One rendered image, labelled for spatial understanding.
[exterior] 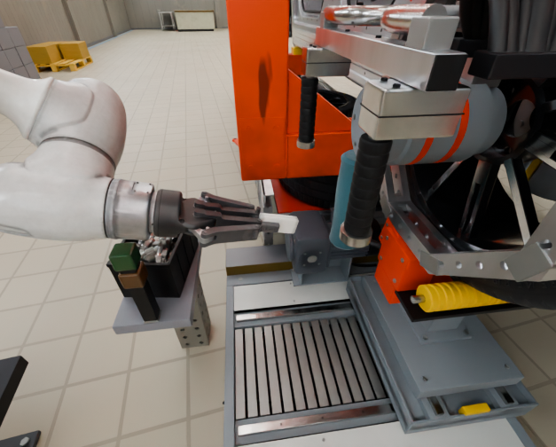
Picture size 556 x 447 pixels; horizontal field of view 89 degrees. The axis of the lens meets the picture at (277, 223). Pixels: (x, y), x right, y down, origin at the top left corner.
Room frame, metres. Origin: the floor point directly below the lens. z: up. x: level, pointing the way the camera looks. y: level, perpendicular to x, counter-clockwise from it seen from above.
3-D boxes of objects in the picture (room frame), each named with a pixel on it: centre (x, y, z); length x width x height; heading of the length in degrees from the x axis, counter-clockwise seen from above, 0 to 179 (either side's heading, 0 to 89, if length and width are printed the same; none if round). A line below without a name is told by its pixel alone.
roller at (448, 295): (0.40, -0.44, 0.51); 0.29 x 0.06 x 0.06; 97
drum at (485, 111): (0.50, -0.25, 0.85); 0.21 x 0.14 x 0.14; 97
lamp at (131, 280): (0.38, 0.28, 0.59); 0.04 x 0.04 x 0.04; 7
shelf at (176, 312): (0.58, 0.31, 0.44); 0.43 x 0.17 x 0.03; 7
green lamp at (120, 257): (0.38, 0.28, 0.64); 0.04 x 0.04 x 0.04; 7
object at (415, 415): (0.53, -0.49, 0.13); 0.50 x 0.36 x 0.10; 7
